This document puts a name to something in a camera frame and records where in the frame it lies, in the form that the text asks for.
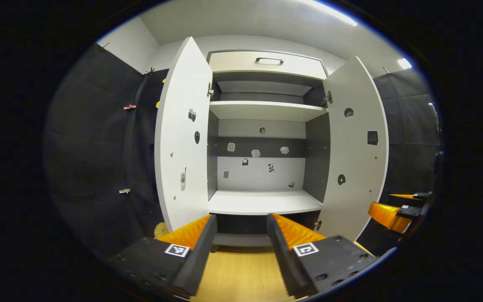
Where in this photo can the white shoe cabinet door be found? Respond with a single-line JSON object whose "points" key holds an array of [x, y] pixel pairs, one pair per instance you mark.
{"points": [[178, 147], [354, 167]]}

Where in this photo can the metal door hinge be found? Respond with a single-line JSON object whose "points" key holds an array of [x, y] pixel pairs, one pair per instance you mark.
{"points": [[318, 225], [210, 90], [327, 98]]}

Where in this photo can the black backdrop cloth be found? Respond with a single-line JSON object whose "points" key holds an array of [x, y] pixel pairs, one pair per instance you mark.
{"points": [[90, 147]]}

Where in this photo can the white cabinet shelf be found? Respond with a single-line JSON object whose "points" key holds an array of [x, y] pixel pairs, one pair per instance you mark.
{"points": [[262, 201], [266, 111]]}

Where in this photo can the red clip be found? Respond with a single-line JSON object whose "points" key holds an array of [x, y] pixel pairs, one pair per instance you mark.
{"points": [[129, 107]]}

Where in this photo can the yellow plush toy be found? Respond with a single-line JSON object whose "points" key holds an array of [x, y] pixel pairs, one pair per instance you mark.
{"points": [[160, 230]]}

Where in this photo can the small ceiling light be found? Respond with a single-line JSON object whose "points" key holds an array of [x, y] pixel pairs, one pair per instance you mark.
{"points": [[404, 63]]}

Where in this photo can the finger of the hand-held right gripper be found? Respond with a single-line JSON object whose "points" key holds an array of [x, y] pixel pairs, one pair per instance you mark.
{"points": [[422, 196], [386, 216]]}

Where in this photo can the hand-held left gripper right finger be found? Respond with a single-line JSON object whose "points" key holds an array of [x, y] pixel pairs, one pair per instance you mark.
{"points": [[283, 260]]}

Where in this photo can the black clip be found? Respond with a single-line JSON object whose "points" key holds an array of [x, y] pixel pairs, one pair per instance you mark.
{"points": [[148, 72]]}

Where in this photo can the white double-door shoe cabinet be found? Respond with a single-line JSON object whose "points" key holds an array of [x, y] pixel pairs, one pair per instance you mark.
{"points": [[233, 61]]}

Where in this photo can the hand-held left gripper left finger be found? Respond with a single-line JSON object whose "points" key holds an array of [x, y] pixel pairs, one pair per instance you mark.
{"points": [[197, 260]]}

